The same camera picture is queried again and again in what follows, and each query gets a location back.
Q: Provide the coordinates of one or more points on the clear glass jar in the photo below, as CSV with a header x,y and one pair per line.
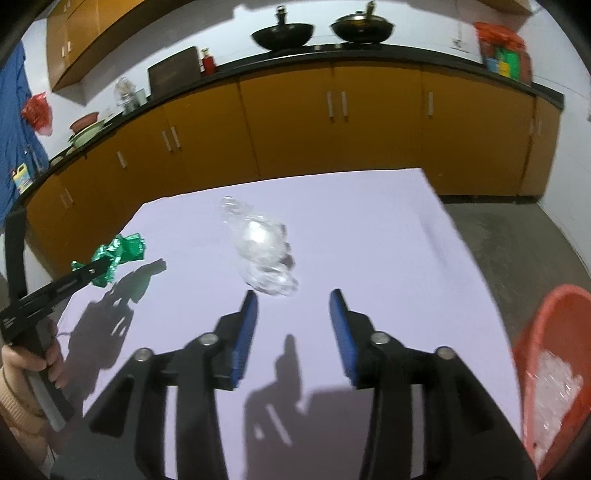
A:
x,y
125,92

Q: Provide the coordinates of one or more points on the hanging blue cloth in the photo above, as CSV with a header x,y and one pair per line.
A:
x,y
11,115

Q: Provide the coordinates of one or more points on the red bowl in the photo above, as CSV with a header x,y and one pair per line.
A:
x,y
85,122

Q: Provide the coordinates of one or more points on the orange bag with groceries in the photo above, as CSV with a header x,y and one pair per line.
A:
x,y
496,34

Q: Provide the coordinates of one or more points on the person's left hand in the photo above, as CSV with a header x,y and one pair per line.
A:
x,y
21,360

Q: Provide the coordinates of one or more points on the yellow upper kitchen cabinet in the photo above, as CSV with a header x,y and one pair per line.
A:
x,y
78,37
521,3

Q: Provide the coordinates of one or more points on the yellow base kitchen cabinet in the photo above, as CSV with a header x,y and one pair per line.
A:
x,y
295,129

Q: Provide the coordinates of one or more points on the red bottle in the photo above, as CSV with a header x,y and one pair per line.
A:
x,y
208,64

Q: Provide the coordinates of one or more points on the brown cutting board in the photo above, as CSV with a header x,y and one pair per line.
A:
x,y
173,71

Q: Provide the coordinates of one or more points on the black wok with lid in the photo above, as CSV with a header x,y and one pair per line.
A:
x,y
362,30

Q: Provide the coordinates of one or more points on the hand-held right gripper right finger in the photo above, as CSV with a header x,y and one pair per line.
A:
x,y
344,337

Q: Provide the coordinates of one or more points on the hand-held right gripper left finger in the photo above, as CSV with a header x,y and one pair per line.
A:
x,y
244,332

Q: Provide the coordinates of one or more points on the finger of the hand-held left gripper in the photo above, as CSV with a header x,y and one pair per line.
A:
x,y
62,297
69,279

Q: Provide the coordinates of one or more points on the pale table cloth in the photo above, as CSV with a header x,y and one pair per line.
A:
x,y
369,230

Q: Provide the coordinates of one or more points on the yellow plastic jug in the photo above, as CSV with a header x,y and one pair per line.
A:
x,y
21,177

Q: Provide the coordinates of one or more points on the hanging red plastic bag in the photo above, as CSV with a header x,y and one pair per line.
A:
x,y
37,113

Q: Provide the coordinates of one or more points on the red plastic basin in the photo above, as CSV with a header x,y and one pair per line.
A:
x,y
554,318

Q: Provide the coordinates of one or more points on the green box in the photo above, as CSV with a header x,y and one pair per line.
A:
x,y
510,62

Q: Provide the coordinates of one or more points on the blue box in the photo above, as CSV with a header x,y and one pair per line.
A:
x,y
491,64

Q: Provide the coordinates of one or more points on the green foil wrapper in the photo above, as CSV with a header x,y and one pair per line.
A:
x,y
124,249

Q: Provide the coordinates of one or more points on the black kitchen countertop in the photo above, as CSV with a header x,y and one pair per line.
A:
x,y
438,61

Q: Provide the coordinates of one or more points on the clear plastic wrapper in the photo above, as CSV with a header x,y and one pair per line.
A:
x,y
261,249

